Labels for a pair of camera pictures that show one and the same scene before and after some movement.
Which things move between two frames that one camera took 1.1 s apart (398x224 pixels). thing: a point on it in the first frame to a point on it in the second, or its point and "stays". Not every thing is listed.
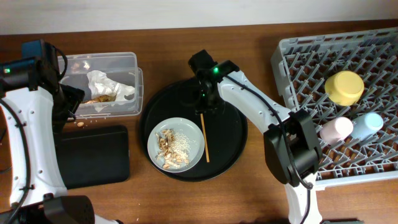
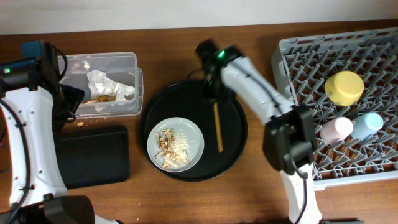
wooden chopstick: [206, 148] to [218, 127]
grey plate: [186, 127] stays
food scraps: [174, 149] stays
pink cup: [333, 131] stays
